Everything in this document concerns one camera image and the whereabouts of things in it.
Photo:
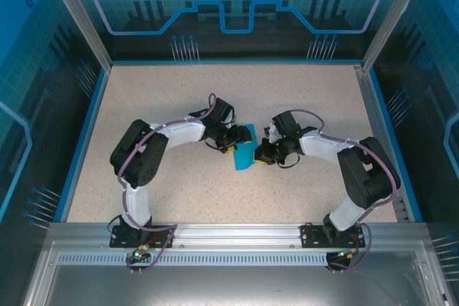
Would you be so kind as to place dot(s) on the aluminium side rail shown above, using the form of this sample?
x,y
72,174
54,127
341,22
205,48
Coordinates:
x,y
369,98

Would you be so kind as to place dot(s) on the aluminium frame post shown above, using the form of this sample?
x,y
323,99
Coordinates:
x,y
80,15
393,15

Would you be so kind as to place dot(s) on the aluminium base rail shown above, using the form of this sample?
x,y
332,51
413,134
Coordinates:
x,y
233,234

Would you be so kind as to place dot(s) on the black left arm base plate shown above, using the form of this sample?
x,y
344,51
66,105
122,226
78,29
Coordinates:
x,y
116,242

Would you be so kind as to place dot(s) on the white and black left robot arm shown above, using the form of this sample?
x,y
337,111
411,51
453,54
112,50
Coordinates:
x,y
183,134

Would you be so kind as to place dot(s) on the metal panel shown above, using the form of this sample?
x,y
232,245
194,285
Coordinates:
x,y
229,284

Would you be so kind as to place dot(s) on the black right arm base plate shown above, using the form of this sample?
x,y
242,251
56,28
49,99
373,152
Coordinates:
x,y
310,236

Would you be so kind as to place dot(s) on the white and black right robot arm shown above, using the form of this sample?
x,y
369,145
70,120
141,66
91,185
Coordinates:
x,y
319,144

